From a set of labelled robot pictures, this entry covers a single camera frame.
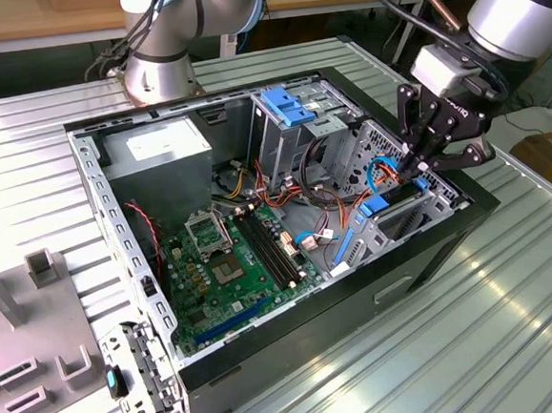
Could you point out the black PC case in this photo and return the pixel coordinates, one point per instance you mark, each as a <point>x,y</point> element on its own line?
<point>313,318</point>

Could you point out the blue expansion slot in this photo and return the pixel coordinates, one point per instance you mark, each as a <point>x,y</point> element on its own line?
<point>232,321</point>

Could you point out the blue drive latch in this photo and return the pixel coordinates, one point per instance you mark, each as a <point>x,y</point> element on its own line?
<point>287,107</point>

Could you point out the green motherboard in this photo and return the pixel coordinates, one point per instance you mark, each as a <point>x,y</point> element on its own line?
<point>187,290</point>

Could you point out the metal optical drive cage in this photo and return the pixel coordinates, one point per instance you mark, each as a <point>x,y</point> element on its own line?
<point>276,144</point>

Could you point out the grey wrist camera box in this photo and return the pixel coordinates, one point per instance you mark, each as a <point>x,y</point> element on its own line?
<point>437,67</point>

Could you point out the black RAM slot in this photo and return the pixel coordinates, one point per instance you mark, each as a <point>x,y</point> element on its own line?
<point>263,253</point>
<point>276,244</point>

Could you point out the CPU socket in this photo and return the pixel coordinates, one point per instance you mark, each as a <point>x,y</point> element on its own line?
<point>226,269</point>

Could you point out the wooden desk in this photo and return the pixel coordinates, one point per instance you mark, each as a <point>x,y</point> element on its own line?
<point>27,25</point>

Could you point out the grey parts rack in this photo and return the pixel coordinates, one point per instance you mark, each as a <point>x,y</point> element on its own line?
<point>37,330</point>

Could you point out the grey power supply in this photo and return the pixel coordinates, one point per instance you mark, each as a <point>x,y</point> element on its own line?
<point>159,177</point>

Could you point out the grey expansion bracket latch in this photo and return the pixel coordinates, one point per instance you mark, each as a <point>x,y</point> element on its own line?
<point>145,370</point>

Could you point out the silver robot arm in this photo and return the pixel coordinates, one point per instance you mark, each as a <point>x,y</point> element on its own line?
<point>156,77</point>

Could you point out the metal disk bay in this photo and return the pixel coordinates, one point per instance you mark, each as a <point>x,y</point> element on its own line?
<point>370,244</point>

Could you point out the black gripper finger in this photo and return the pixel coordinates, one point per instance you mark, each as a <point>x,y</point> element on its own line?
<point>477,152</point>
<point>422,118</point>

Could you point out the black blue latch tab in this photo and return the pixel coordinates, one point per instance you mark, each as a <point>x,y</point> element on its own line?
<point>115,382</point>

